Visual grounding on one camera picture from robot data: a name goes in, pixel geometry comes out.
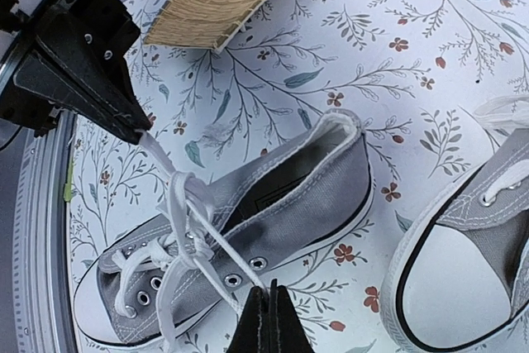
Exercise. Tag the green tape piece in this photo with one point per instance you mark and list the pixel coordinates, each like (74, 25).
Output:
(68, 190)

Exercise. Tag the grey sneaker with white laces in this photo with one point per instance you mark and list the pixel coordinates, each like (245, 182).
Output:
(209, 240)

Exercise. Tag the floral patterned table mat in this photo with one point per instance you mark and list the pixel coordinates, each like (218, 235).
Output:
(413, 70)

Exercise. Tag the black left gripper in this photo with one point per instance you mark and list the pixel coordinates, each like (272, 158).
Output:
(69, 54)

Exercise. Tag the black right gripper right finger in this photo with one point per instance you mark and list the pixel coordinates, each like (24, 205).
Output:
(286, 334)

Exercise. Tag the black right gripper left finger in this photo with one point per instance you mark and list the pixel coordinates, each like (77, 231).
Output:
(252, 331)

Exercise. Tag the aluminium front rail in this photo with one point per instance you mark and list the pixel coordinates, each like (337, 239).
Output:
(42, 316)

